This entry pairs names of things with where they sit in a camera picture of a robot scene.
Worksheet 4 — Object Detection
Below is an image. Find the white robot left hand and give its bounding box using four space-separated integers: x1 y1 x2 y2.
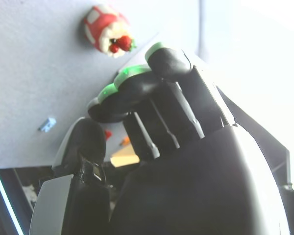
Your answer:
29 42 294 235

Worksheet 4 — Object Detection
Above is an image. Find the cardboard box with flaps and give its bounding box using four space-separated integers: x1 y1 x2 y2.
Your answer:
110 145 140 168

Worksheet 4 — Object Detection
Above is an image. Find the red and white object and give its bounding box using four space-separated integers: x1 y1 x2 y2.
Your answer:
82 4 138 59

